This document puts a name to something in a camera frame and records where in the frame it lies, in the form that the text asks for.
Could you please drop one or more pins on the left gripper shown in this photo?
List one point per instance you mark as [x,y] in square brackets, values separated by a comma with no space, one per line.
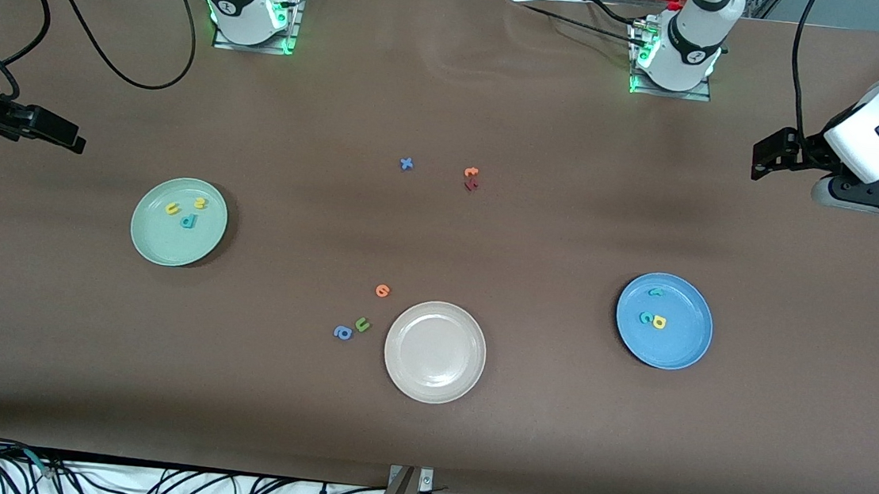
[808,149]

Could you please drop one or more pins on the yellow letter u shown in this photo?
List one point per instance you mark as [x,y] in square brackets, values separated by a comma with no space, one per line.
[172,208]

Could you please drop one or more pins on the teal letter p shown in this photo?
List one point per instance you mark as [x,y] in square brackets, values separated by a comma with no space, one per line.
[188,220]

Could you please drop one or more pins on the yellow letter s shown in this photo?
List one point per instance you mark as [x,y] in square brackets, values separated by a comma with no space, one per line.
[200,202]

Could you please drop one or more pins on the yellow letter d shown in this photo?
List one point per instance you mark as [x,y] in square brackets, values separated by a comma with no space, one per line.
[659,323]

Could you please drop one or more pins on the teal letter c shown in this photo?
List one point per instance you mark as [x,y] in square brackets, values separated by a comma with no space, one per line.
[646,318]

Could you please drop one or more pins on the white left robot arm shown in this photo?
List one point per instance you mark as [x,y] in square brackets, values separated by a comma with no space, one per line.
[692,38]

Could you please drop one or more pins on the green plate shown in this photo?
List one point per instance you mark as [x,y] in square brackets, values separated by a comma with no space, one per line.
[169,243]

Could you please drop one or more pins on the blue plate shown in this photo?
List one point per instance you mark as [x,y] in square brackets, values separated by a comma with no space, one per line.
[678,343]

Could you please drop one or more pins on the orange letter r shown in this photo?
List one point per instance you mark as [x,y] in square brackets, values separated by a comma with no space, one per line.
[471,173]

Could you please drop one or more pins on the dark red letter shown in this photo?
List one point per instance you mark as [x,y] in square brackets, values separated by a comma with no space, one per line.
[470,185]

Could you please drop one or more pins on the brown table cover mat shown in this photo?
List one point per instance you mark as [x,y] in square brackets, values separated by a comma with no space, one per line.
[453,89]

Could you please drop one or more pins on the blue letter x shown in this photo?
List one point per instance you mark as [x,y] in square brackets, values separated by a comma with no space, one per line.
[406,164]

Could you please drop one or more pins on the blue letter a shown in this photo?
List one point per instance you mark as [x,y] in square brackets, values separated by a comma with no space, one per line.
[343,332]

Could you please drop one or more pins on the green letter u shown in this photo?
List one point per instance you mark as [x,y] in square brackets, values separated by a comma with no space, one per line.
[363,324]

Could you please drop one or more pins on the orange letter e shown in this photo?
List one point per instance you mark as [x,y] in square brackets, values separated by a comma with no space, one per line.
[382,290]

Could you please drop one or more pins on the beige plate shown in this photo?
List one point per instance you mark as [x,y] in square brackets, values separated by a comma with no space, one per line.
[435,352]

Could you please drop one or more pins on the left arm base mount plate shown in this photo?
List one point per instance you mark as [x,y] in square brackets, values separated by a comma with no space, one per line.
[703,95]

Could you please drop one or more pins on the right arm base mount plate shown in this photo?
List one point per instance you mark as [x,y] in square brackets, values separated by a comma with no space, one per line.
[292,35]

